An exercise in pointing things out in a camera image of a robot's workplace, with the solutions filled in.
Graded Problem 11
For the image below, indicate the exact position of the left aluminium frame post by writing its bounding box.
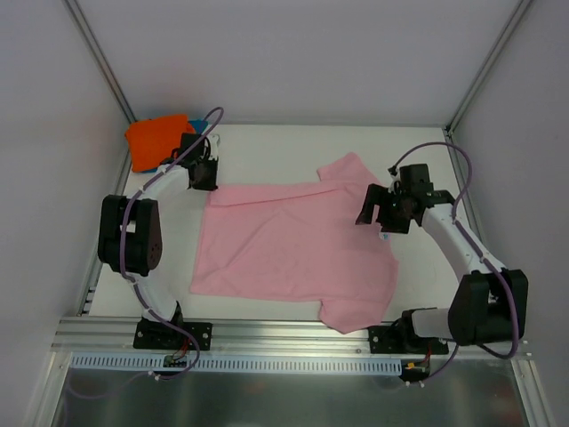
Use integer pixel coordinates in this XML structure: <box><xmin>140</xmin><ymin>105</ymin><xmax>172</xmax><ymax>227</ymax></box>
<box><xmin>62</xmin><ymin>0</ymin><xmax>136</xmax><ymax>124</ymax></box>

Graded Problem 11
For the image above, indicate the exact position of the aluminium frame post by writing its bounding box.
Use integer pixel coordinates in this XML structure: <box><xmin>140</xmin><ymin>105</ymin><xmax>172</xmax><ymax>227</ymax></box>
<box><xmin>445</xmin><ymin>0</ymin><xmax>534</xmax><ymax>136</ymax></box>
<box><xmin>62</xmin><ymin>0</ymin><xmax>136</xmax><ymax>124</ymax></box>

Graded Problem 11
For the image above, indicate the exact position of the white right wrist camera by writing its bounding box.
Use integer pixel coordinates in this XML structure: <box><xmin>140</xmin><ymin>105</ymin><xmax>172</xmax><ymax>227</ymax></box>
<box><xmin>388</xmin><ymin>165</ymin><xmax>401</xmax><ymax>193</ymax></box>

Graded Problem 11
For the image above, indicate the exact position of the pink t-shirt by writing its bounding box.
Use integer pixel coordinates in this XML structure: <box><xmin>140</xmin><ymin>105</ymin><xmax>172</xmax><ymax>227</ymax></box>
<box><xmin>189</xmin><ymin>153</ymin><xmax>398</xmax><ymax>334</ymax></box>

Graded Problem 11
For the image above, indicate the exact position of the folded orange t-shirt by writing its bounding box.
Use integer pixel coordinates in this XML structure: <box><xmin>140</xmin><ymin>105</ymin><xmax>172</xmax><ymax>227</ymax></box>
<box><xmin>124</xmin><ymin>113</ymin><xmax>196</xmax><ymax>173</ymax></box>

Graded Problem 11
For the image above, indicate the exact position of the white slotted cable duct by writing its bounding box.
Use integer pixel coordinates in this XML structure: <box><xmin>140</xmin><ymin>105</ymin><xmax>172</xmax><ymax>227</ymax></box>
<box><xmin>69</xmin><ymin>352</ymin><xmax>403</xmax><ymax>377</ymax></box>

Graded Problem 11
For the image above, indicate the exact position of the folded blue t-shirt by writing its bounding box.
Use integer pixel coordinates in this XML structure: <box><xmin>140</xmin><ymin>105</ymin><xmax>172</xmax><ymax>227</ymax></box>
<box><xmin>146</xmin><ymin>118</ymin><xmax>212</xmax><ymax>175</ymax></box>

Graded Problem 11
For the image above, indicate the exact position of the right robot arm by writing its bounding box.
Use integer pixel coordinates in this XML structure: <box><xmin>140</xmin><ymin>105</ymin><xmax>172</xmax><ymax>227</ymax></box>
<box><xmin>356</xmin><ymin>164</ymin><xmax>529</xmax><ymax>353</ymax></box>

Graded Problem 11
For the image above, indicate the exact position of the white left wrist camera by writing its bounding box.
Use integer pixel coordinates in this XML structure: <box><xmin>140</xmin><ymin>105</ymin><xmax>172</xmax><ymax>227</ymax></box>
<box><xmin>206</xmin><ymin>133</ymin><xmax>220</xmax><ymax>161</ymax></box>

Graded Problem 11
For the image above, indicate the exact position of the right aluminium frame post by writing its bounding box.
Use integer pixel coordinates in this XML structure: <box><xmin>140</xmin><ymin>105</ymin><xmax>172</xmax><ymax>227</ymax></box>
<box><xmin>445</xmin><ymin>0</ymin><xmax>534</xmax><ymax>136</ymax></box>

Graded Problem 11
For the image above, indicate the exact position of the aluminium mounting rail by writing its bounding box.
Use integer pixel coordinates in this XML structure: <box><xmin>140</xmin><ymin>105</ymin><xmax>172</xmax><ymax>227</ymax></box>
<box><xmin>49</xmin><ymin>315</ymin><xmax>533</xmax><ymax>357</ymax></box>

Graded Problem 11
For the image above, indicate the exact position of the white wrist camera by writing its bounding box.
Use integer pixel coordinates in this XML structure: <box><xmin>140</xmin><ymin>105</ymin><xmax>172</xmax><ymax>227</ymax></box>
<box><xmin>206</xmin><ymin>133</ymin><xmax>220</xmax><ymax>161</ymax></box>
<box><xmin>388</xmin><ymin>165</ymin><xmax>401</xmax><ymax>193</ymax></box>

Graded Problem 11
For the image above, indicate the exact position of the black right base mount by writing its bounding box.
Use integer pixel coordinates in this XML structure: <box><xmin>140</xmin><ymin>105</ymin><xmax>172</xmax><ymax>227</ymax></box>
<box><xmin>367</xmin><ymin>325</ymin><xmax>449</xmax><ymax>355</ymax></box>

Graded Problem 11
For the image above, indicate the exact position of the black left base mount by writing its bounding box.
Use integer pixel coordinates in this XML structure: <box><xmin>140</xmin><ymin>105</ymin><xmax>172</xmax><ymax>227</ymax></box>
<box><xmin>132</xmin><ymin>318</ymin><xmax>212</xmax><ymax>351</ymax></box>

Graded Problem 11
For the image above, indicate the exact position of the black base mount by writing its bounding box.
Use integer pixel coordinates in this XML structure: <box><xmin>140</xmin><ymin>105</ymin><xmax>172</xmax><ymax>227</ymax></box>
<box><xmin>132</xmin><ymin>318</ymin><xmax>212</xmax><ymax>351</ymax></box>
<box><xmin>367</xmin><ymin>325</ymin><xmax>449</xmax><ymax>355</ymax></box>

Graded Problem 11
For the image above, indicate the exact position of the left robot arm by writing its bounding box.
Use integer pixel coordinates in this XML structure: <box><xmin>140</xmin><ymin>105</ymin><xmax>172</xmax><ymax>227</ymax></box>
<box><xmin>97</xmin><ymin>133</ymin><xmax>220</xmax><ymax>350</ymax></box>

